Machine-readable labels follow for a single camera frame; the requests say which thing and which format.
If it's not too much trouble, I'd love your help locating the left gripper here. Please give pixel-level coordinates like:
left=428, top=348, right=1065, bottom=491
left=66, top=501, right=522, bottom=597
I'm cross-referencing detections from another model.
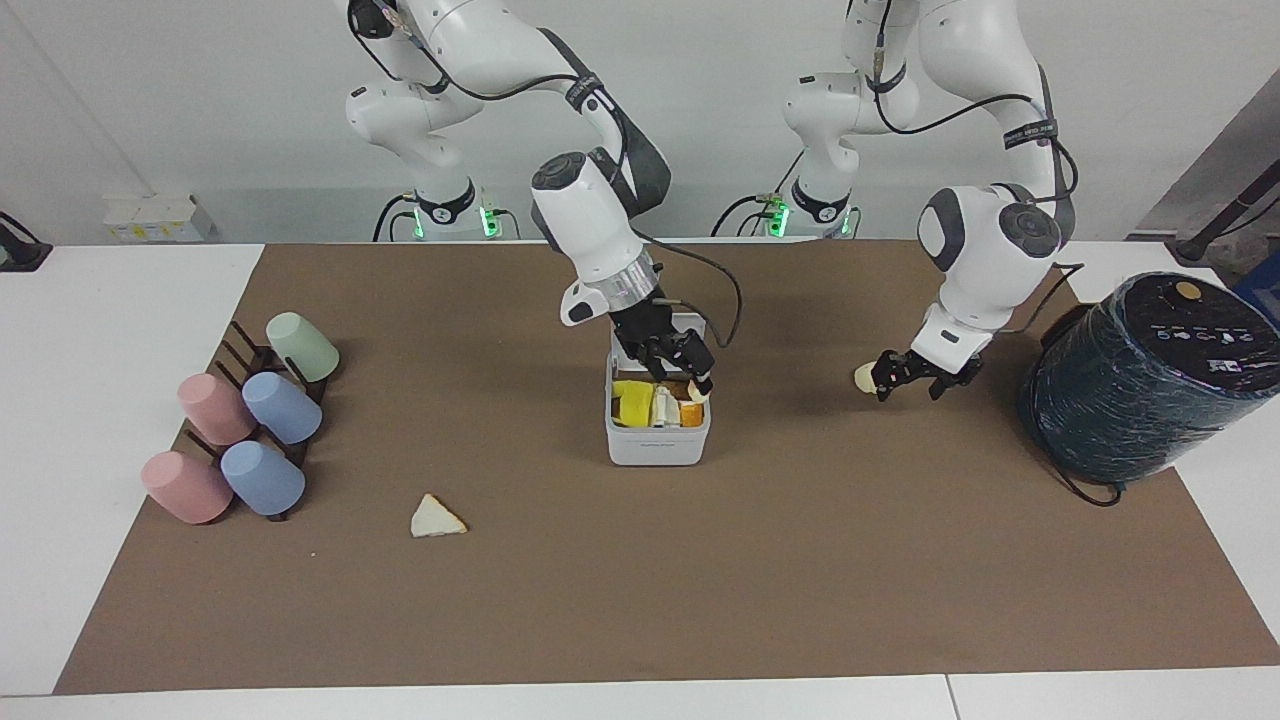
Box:
left=872, top=350, right=984, bottom=403

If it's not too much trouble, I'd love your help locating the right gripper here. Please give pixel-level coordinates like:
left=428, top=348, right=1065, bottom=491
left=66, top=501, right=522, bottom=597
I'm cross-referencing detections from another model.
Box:
left=608, top=292, right=718, bottom=394

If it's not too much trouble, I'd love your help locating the small white open bin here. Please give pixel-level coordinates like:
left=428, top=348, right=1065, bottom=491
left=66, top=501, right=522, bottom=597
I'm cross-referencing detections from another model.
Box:
left=605, top=313, right=713, bottom=467

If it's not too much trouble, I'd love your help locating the black wrapped trash bin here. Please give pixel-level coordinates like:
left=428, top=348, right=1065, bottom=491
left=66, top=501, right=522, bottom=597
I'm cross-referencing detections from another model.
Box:
left=1018, top=271, right=1280, bottom=486

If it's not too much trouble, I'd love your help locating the yellow toy food piece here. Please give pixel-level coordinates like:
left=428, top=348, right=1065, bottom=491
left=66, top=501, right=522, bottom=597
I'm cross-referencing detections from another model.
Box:
left=612, top=379, right=655, bottom=426

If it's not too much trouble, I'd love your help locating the triangular cream sandwich piece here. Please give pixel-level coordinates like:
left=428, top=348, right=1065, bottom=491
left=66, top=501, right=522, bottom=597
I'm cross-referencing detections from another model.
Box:
left=410, top=493, right=469, bottom=539

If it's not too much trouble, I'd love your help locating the black stand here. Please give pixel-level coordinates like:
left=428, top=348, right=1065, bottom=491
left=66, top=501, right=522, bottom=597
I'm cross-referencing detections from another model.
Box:
left=0, top=211, right=54, bottom=273
left=1174, top=160, right=1280, bottom=264

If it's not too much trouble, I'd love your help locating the green cup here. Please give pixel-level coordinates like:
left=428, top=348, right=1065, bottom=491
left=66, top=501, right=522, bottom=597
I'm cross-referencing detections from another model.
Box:
left=266, top=312, right=340, bottom=383

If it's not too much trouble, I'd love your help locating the blue cup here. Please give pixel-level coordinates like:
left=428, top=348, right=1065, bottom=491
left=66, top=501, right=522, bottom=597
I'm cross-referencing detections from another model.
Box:
left=242, top=372, right=324, bottom=445
left=220, top=441, right=306, bottom=517

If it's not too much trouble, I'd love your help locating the dark brown cup rack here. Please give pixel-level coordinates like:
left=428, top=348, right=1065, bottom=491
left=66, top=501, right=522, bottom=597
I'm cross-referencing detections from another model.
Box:
left=183, top=320, right=341, bottom=523

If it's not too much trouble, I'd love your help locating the pink cup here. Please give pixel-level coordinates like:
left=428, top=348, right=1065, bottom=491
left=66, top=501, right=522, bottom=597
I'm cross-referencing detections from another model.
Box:
left=178, top=373, right=257, bottom=447
left=140, top=451, right=234, bottom=525

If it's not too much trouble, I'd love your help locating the white box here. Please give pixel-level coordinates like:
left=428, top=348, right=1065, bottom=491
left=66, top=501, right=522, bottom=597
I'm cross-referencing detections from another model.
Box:
left=102, top=193, right=217, bottom=244

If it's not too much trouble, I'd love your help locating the black cable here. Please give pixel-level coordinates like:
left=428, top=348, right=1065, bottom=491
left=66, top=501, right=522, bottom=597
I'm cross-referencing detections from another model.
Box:
left=372, top=193, right=417, bottom=243
left=630, top=228, right=744, bottom=350
left=1030, top=425, right=1127, bottom=508
left=1000, top=262, right=1087, bottom=334
left=711, top=150, right=807, bottom=239

